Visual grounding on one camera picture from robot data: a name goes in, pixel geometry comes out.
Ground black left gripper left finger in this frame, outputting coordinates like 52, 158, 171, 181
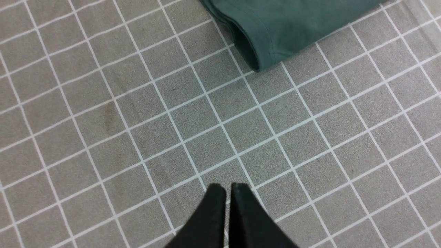
166, 183, 226, 248

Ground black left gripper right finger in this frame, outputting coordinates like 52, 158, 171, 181
229, 183, 298, 248

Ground green long-sleeved shirt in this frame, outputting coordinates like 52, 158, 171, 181
202, 0, 382, 72

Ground grey grid-pattern tablecloth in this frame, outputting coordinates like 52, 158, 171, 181
0, 0, 440, 248

